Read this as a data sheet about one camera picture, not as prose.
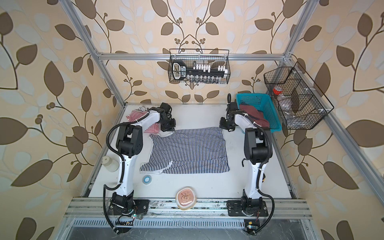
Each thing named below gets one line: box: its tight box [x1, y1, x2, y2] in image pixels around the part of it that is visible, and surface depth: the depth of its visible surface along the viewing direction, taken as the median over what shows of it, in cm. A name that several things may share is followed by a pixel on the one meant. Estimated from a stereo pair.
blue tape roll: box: [142, 174, 152, 185], surface depth 86 cm
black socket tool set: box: [172, 60, 228, 84], surface depth 86 cm
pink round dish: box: [175, 186, 197, 211], surface depth 77 cm
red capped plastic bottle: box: [272, 86, 287, 101], surface depth 84 cm
